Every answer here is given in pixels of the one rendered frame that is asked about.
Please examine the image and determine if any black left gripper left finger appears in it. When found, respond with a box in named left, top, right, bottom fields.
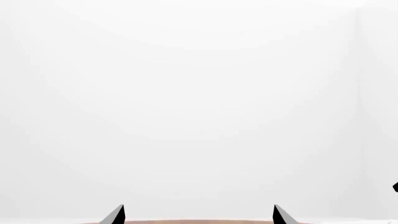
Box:
left=99, top=203, right=126, bottom=224

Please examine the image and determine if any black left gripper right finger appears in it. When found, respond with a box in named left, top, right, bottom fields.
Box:
left=272, top=203, right=299, bottom=224

